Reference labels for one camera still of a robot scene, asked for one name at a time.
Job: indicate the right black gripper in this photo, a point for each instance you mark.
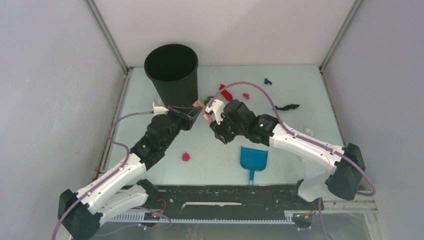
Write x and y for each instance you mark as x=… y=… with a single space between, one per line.
x=218 y=131

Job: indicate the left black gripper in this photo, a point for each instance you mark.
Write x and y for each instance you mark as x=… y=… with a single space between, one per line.
x=188 y=116

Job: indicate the pink hand brush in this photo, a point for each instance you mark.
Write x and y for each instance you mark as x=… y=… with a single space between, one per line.
x=202 y=111

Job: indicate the blue plastic dustpan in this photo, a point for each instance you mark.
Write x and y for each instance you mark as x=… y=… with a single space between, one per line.
x=253 y=160

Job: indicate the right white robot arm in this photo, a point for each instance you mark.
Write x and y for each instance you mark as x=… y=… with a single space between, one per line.
x=343 y=165

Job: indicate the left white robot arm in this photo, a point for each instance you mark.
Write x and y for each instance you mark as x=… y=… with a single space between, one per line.
x=83 y=212

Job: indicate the green paper scrap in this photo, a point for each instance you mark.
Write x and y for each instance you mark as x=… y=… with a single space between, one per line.
x=207 y=100

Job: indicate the red paper scrap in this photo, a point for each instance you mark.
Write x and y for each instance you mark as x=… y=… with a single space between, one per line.
x=227 y=95

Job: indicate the magenta paper scrap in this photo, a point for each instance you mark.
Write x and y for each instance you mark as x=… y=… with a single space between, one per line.
x=186 y=157

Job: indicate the black cylindrical waste bin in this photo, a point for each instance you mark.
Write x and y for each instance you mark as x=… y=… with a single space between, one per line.
x=173 y=70

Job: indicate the dark blue paper scrap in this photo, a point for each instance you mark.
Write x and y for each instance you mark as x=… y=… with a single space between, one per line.
x=268 y=82

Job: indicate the long black paper scrap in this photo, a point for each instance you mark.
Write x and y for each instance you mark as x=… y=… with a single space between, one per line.
x=288 y=107

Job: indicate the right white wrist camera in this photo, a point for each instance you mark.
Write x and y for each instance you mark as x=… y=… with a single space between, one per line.
x=216 y=108

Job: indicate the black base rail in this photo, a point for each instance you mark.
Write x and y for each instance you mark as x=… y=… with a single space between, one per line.
x=225 y=203

